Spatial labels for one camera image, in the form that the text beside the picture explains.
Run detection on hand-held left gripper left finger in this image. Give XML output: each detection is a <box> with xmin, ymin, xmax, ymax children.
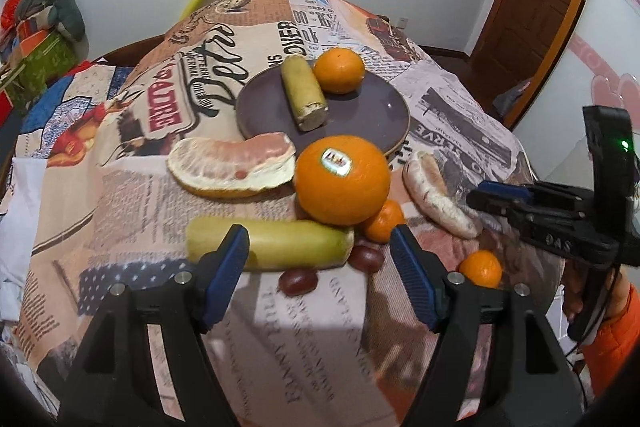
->
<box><xmin>57</xmin><ymin>223</ymin><xmax>251</xmax><ymax>427</ymax></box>

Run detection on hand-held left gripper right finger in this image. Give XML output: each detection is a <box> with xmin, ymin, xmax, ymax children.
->
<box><xmin>390</xmin><ymin>224</ymin><xmax>587</xmax><ymax>427</ymax></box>

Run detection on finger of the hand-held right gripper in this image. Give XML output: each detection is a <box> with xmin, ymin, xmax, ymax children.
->
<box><xmin>466</xmin><ymin>190</ymin><xmax>532</xmax><ymax>235</ymax></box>
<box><xmin>475</xmin><ymin>180</ymin><xmax>538</xmax><ymax>204</ymax></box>

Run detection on person's right forearm orange sleeve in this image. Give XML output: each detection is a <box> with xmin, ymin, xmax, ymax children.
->
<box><xmin>582</xmin><ymin>268</ymin><xmax>640</xmax><ymax>403</ymax></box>

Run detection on person's right hand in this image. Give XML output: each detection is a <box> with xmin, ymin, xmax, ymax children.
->
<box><xmin>561</xmin><ymin>259</ymin><xmax>586</xmax><ymax>325</ymax></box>

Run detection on dark red grape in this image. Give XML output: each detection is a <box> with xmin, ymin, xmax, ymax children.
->
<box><xmin>278</xmin><ymin>269</ymin><xmax>320</xmax><ymax>297</ymax></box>
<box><xmin>348</xmin><ymin>245</ymin><xmax>386</xmax><ymax>273</ymax></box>

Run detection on small mandarin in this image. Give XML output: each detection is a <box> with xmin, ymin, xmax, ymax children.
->
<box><xmin>360</xmin><ymin>199</ymin><xmax>406</xmax><ymax>244</ymax></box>
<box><xmin>458</xmin><ymin>250</ymin><xmax>503</xmax><ymax>290</ymax></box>

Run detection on long sugarcane piece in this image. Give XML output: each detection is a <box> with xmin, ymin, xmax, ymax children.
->
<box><xmin>185</xmin><ymin>216</ymin><xmax>355</xmax><ymax>272</ymax></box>

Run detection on grey cloth bundle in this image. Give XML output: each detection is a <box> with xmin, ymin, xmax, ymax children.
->
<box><xmin>494</xmin><ymin>78</ymin><xmax>535</xmax><ymax>118</ymax></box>

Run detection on large peeled pomelo segment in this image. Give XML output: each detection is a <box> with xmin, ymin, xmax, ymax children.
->
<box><xmin>166</xmin><ymin>132</ymin><xmax>297</xmax><ymax>200</ymax></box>

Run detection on newspaper print tablecloth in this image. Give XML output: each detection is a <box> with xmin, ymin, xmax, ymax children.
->
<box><xmin>14</xmin><ymin>0</ymin><xmax>568</xmax><ymax>427</ymax></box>

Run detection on large orange with sticker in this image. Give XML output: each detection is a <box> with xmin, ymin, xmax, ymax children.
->
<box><xmin>293</xmin><ymin>135</ymin><xmax>392</xmax><ymax>227</ymax></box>

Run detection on dark purple plate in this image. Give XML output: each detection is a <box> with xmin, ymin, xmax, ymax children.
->
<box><xmin>235</xmin><ymin>66</ymin><xmax>411</xmax><ymax>158</ymax></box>

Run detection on short sugarcane piece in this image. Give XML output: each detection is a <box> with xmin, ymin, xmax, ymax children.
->
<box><xmin>280</xmin><ymin>55</ymin><xmax>330</xmax><ymax>132</ymax></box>

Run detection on medium orange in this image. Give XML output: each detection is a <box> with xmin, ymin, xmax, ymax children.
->
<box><xmin>313</xmin><ymin>48</ymin><xmax>366</xmax><ymax>96</ymax></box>

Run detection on white cloth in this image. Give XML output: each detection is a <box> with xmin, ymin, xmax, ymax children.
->
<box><xmin>0</xmin><ymin>156</ymin><xmax>52</xmax><ymax>324</ymax></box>

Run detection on patchwork quilt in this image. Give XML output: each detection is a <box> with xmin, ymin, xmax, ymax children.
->
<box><xmin>0</xmin><ymin>61</ymin><xmax>137</xmax><ymax>190</ymax></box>

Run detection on grey green plush cushion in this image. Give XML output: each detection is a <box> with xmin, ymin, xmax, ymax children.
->
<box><xmin>15</xmin><ymin>0</ymin><xmax>89</xmax><ymax>44</ymax></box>

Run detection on red plush toy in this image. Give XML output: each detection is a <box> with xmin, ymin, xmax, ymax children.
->
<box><xmin>0</xmin><ymin>0</ymin><xmax>25</xmax><ymax>28</ymax></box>

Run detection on pink heart wall decal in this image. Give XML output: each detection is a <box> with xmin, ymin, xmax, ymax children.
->
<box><xmin>589</xmin><ymin>73</ymin><xmax>640</xmax><ymax>108</ymax></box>

